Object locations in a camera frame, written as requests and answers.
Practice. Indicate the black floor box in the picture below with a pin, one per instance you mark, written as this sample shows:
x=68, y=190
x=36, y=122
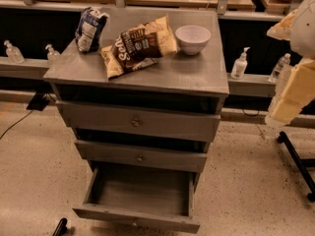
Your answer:
x=38, y=102

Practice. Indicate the black stand leg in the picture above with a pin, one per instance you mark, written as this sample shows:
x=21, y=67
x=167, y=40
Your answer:
x=303, y=164

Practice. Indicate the grey open bottom drawer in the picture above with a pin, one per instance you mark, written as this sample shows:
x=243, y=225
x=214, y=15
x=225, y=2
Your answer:
x=140, y=197

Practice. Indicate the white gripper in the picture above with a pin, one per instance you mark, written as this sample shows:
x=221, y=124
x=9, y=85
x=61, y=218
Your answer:
x=304, y=29

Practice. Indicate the black object bottom edge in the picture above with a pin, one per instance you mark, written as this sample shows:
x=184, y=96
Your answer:
x=61, y=227

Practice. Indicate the clear pump bottle near cabinet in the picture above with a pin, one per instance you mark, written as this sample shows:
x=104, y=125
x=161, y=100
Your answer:
x=52, y=54

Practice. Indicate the white bowl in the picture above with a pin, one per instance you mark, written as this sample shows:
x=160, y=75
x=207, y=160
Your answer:
x=192, y=39

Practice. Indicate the grey top drawer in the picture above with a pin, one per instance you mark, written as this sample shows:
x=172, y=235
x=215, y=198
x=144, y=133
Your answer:
x=139, y=121

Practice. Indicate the blue chip bag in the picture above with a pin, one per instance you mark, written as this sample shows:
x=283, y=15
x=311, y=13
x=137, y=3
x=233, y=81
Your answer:
x=89, y=29

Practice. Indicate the white pump sanitizer bottle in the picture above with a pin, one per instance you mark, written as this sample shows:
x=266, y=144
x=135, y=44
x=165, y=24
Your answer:
x=240, y=65

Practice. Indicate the brown chip bag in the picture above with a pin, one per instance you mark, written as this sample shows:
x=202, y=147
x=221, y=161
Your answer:
x=135, y=47

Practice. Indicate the grey drawer cabinet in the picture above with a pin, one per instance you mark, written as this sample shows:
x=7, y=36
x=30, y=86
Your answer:
x=176, y=82

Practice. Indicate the clear pump bottle far left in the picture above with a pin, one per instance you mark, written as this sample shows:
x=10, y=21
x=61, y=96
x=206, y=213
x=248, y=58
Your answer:
x=14, y=53

